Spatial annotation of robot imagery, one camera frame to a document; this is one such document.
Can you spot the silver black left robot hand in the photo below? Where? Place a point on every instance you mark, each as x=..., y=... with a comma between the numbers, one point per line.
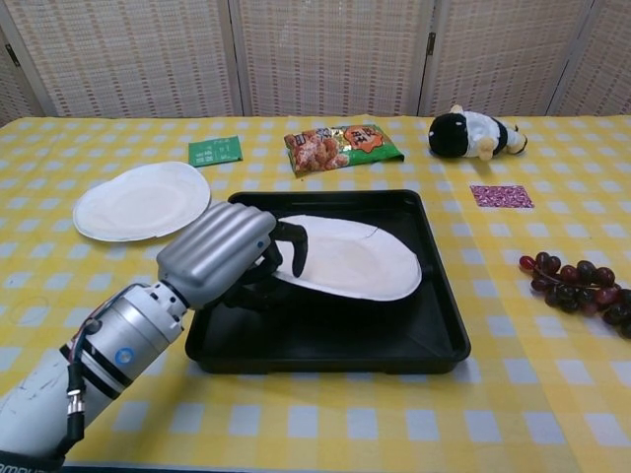
x=217, y=246

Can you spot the white paper plate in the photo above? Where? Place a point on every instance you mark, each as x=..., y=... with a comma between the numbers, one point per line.
x=143, y=207

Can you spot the white paper plate cracked rim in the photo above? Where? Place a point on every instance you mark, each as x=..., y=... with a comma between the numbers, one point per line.
x=355, y=261

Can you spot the black square plastic tray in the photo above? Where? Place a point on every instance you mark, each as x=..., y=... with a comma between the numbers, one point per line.
x=345, y=335

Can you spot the green flat packet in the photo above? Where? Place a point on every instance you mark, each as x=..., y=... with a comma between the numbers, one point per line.
x=215, y=151

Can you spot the orange green snack bag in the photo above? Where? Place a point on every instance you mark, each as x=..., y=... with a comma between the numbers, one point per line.
x=340, y=148

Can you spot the yellow white checked tablecloth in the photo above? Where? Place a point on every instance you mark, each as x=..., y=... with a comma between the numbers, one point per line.
x=581, y=394
x=246, y=424

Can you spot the beige woven folding screen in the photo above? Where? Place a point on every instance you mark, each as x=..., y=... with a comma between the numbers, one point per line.
x=315, y=49

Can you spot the black white plush doll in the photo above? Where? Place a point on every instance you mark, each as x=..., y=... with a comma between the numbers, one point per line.
x=463, y=133

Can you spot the dark red grape bunch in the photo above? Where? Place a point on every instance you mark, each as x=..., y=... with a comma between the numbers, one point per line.
x=577, y=288

